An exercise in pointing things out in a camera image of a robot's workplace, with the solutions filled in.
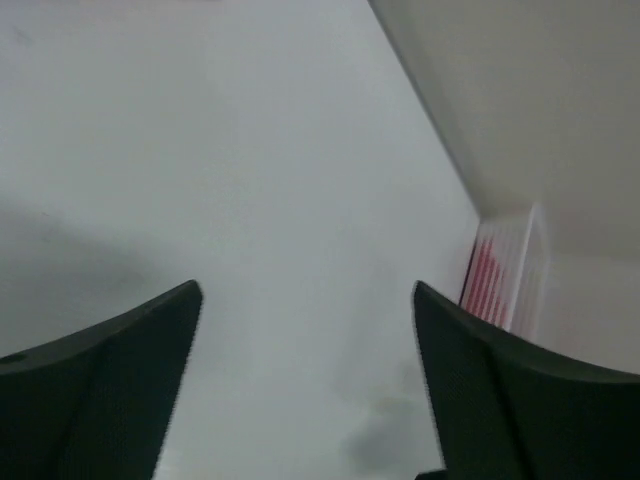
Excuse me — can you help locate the white plastic basket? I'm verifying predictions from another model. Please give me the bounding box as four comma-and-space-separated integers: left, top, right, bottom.
459, 204, 550, 342

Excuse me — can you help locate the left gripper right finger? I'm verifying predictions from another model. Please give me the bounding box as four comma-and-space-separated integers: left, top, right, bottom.
413, 281, 639, 479

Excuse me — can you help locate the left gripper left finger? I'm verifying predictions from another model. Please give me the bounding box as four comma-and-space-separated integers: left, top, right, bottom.
1, 280, 203, 479

